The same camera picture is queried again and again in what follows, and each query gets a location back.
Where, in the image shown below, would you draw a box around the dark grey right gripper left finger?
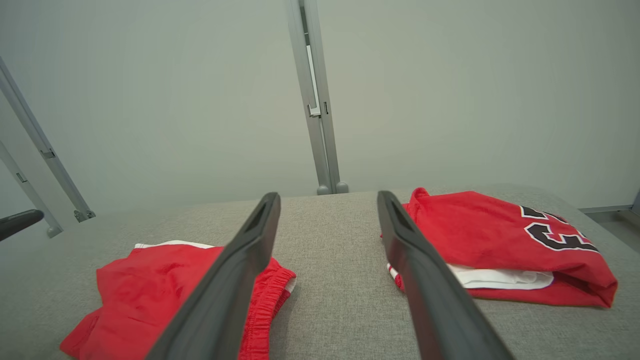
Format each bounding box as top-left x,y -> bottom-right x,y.
145,192 -> 282,360

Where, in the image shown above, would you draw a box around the grey partition base rail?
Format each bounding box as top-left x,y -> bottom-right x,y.
577,190 -> 640,216

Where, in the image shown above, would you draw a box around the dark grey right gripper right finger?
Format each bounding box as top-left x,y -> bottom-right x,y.
376,190 -> 516,360

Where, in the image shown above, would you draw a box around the red shorts with white trim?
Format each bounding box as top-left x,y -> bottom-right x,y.
60,240 -> 297,360

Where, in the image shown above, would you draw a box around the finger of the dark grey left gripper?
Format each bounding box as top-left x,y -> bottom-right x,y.
0,209 -> 45,242

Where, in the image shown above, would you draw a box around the grey double partition post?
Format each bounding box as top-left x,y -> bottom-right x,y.
285,0 -> 349,196

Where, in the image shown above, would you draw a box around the grey slanted partition post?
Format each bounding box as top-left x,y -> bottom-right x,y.
0,57 -> 96,223
0,142 -> 63,238

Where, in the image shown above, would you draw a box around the red jersey with white sleeves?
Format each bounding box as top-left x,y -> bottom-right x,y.
381,187 -> 619,308

